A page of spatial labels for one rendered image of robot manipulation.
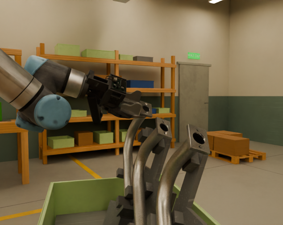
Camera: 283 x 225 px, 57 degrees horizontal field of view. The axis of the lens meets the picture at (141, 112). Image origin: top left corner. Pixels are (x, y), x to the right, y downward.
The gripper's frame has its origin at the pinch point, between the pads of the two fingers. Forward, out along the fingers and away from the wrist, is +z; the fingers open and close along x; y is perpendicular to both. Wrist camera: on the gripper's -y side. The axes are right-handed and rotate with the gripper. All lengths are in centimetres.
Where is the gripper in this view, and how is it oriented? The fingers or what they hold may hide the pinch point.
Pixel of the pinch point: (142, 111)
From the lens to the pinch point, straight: 81.5
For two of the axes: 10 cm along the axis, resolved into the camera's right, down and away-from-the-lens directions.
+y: 4.5, -6.3, -6.3
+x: -0.2, -7.1, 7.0
